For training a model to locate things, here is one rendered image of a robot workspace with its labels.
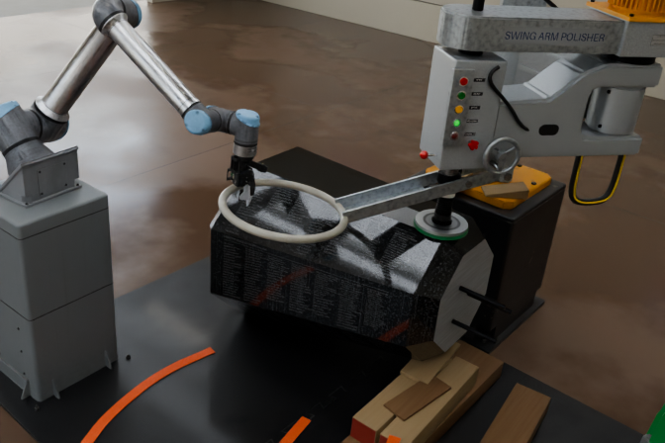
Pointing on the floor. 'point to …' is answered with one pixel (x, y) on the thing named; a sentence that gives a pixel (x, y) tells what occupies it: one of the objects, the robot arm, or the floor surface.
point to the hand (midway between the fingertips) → (244, 200)
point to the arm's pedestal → (55, 292)
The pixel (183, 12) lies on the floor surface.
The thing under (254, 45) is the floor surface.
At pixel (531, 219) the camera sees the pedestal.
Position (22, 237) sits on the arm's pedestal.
